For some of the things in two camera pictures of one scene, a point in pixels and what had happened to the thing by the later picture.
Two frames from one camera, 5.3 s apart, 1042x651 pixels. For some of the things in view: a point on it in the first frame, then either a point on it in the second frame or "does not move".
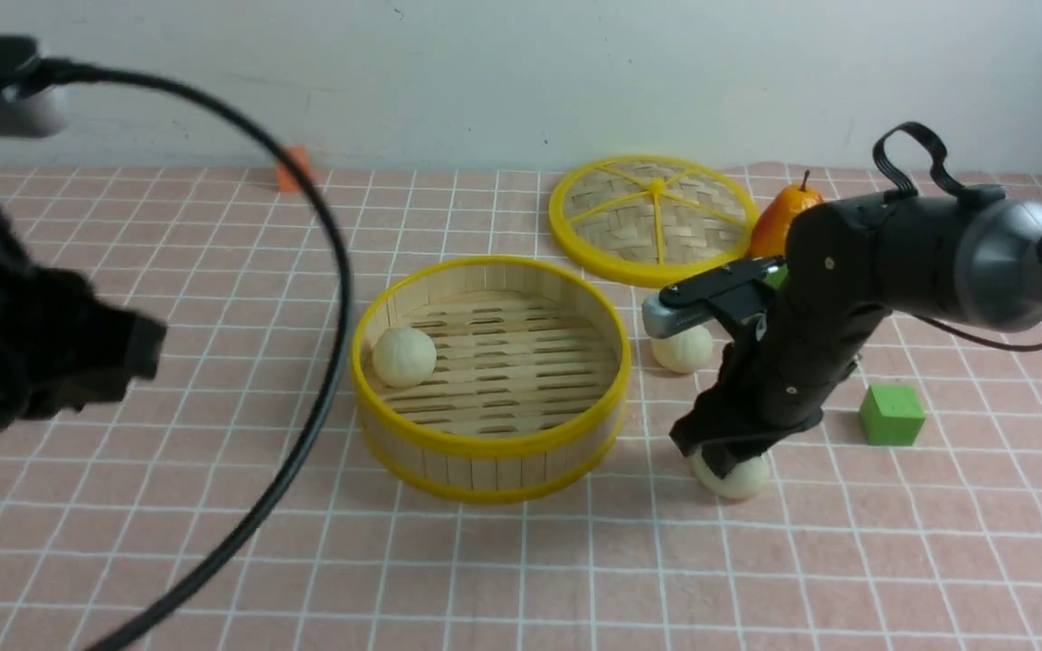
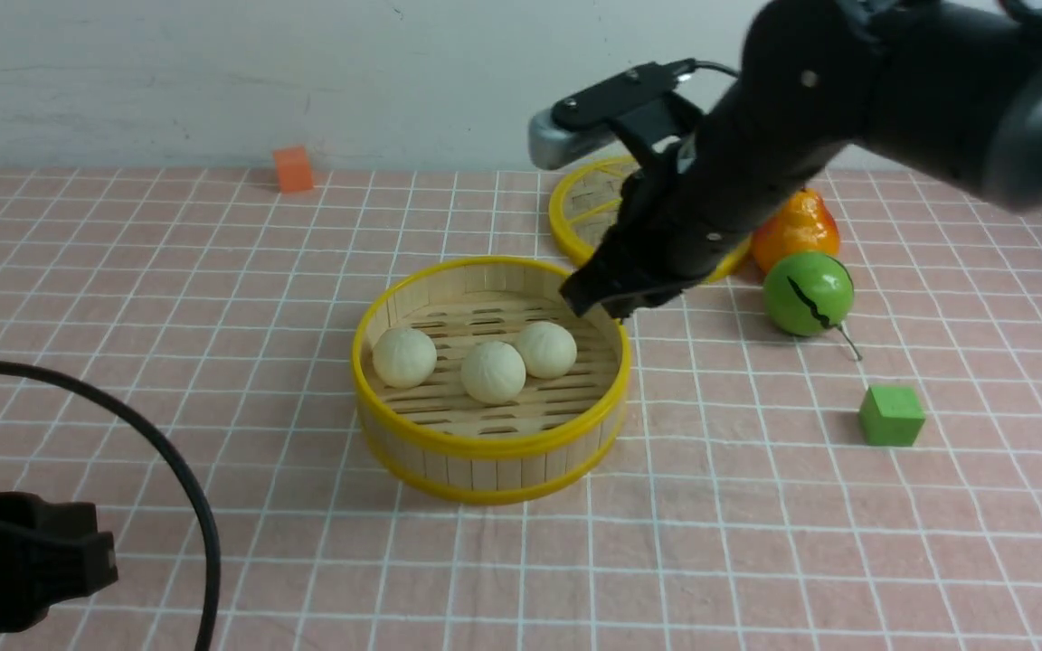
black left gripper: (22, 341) → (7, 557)
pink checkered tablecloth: (947, 499) does not move
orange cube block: (287, 181) does not move
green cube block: (892, 415) does not move
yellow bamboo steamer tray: (490, 380) does not move
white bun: (743, 481) → (493, 372)
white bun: (685, 352) → (548, 350)
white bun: (403, 356) does not move
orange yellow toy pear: (771, 231) does not move
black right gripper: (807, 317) → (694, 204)
